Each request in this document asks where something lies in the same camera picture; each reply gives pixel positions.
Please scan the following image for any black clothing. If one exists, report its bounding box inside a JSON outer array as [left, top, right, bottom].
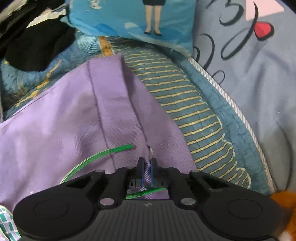
[[0, 0, 77, 72]]

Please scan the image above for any purple hoodie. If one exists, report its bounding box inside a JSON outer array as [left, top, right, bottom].
[[0, 54, 197, 232]]

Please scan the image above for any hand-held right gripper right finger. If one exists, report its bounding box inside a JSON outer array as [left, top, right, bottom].
[[150, 158, 232, 207]]

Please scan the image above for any red panda plush toy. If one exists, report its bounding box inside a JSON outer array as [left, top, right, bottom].
[[269, 190, 296, 241]]

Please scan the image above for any green white checkered cloth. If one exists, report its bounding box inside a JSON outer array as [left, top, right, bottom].
[[0, 206, 21, 241]]

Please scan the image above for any blue cartoon print pillow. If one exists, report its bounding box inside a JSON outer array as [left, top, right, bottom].
[[66, 0, 197, 57]]

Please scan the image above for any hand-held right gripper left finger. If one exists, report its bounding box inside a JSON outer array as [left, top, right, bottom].
[[61, 158, 147, 208]]

